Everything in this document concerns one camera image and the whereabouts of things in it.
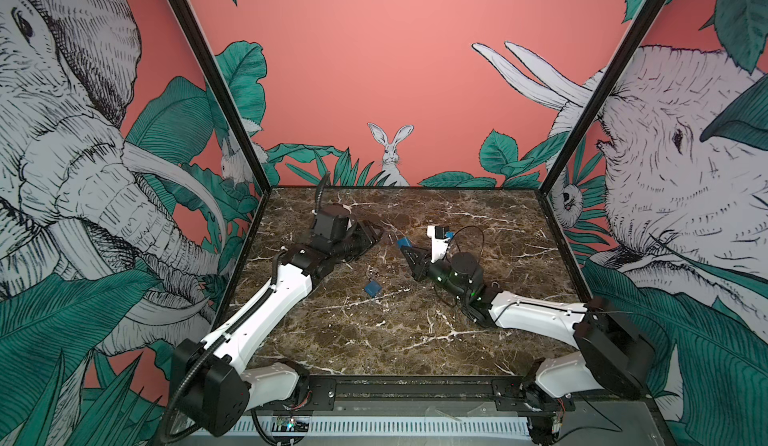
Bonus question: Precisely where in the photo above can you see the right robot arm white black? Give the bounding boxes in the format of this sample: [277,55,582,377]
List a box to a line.
[400,246,655,408]

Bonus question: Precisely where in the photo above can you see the white slotted cable duct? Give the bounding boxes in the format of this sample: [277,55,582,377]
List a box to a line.
[259,416,531,440]

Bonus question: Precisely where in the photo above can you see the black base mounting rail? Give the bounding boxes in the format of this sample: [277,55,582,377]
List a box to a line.
[245,375,604,415]

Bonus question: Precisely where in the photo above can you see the right black frame post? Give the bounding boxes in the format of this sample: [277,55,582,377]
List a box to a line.
[539,0,688,194]

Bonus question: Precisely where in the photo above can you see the left black frame post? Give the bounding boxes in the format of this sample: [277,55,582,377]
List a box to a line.
[149,0,272,194]

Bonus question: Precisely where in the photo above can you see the blue padlock front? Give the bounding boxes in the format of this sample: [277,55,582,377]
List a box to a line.
[396,237,412,248]

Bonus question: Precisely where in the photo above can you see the black frame post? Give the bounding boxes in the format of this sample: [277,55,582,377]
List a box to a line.
[149,0,272,194]
[539,0,688,194]

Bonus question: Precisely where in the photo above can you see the small green circuit board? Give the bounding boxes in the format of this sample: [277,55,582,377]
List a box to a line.
[272,417,310,435]

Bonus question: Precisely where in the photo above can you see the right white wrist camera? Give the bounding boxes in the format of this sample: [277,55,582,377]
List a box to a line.
[426,225,454,262]

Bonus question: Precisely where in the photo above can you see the blue padlock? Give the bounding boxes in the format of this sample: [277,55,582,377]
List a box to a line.
[364,280,382,298]
[396,237,412,248]

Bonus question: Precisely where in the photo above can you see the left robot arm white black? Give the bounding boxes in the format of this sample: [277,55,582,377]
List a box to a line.
[156,204,384,445]

